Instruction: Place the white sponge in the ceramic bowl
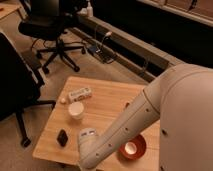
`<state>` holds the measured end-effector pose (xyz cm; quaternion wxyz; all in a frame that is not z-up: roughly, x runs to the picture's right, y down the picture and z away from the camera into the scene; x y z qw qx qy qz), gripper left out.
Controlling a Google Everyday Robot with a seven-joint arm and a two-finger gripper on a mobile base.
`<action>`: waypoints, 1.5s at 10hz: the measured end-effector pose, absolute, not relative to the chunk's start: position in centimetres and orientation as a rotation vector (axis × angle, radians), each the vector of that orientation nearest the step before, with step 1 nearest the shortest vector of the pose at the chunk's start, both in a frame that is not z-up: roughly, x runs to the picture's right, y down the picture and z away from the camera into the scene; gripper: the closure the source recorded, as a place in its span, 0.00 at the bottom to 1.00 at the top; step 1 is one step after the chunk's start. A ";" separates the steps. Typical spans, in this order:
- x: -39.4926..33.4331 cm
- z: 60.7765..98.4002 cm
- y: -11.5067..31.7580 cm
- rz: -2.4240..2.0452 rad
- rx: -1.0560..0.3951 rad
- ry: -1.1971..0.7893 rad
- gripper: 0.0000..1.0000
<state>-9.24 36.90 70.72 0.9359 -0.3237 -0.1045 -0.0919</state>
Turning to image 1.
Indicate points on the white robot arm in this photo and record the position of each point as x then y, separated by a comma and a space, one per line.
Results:
181, 100

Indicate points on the red ceramic bowl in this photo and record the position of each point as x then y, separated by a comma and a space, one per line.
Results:
133, 149

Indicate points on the white snack box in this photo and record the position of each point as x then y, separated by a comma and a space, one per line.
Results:
79, 94

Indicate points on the black power strip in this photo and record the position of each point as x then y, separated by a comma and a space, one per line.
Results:
101, 55

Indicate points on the small beige round object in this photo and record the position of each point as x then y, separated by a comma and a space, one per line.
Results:
63, 100

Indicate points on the small black object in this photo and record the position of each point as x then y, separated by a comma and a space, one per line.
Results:
62, 138

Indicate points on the white spray bottle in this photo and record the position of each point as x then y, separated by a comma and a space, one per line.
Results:
89, 9

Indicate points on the black office chair near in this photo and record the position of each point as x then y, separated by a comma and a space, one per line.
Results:
19, 87

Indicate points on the black office chair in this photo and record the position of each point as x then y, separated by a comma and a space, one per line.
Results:
19, 87
47, 20

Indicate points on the black office chair far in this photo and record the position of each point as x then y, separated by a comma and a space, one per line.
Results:
47, 20

